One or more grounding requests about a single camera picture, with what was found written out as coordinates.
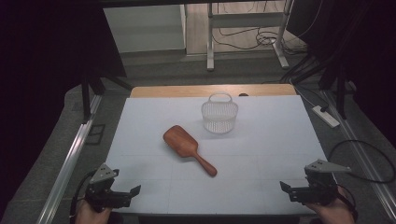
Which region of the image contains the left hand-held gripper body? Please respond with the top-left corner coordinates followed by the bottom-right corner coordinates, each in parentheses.
top-left (84, 162), bottom-right (132, 213)

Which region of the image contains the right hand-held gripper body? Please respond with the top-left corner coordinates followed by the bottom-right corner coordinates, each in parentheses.
top-left (288, 159), bottom-right (353, 206)

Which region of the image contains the brown wooden hairbrush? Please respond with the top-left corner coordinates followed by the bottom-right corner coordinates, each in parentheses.
top-left (163, 124), bottom-right (219, 178)

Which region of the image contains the white plastic mesh basket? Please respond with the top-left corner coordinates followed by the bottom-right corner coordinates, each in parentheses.
top-left (201, 91), bottom-right (240, 135)

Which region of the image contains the person's left hand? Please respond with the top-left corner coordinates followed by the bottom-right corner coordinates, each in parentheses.
top-left (74, 199), bottom-right (113, 224)

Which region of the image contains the person's right hand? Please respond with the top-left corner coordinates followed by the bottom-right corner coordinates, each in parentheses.
top-left (305, 186), bottom-right (356, 224)

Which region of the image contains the white foam board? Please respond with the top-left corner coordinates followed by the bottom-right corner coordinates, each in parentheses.
top-left (106, 94), bottom-right (351, 217)

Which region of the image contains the white power strip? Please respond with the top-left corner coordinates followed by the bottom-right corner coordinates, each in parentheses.
top-left (312, 105), bottom-right (341, 129)

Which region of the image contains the black metal stand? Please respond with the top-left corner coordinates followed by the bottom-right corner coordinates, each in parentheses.
top-left (80, 69), bottom-right (134, 124)
top-left (318, 60), bottom-right (357, 120)

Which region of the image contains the black curtain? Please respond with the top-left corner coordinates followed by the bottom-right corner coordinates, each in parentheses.
top-left (286, 0), bottom-right (396, 147)
top-left (0, 0), bottom-right (127, 203)

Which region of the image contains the white cabinet panel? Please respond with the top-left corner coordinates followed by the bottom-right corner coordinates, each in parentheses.
top-left (103, 4), bottom-right (187, 54)

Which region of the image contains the left hand-held gripper black cable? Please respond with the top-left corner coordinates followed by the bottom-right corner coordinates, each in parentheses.
top-left (69, 170), bottom-right (96, 224)

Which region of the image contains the hand-held gripper black cable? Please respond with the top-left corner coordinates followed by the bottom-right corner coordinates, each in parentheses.
top-left (337, 183), bottom-right (359, 222)
top-left (69, 170), bottom-right (96, 224)

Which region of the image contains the right hand-held gripper black cable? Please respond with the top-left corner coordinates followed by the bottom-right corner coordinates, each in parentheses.
top-left (337, 183), bottom-right (359, 222)

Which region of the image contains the black rectangular floor frame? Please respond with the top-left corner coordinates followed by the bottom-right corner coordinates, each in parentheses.
top-left (84, 123), bottom-right (106, 146)

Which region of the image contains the aluminium rail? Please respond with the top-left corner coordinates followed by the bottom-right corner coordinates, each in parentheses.
top-left (321, 90), bottom-right (396, 220)
top-left (36, 94), bottom-right (103, 224)

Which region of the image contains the black looped cable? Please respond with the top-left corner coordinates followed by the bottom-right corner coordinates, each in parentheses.
top-left (328, 139), bottom-right (396, 184)

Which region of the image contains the white power cable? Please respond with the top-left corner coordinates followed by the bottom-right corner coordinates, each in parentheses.
top-left (289, 78), bottom-right (316, 108)

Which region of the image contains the black cable bundle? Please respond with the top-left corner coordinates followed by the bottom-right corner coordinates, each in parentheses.
top-left (279, 53), bottom-right (325, 85)

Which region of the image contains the tangle of black floor cables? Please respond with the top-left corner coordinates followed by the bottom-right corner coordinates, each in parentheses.
top-left (212, 26), bottom-right (307, 56)

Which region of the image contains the white metal desk frame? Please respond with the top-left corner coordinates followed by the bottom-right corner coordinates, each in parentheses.
top-left (206, 0), bottom-right (294, 72)

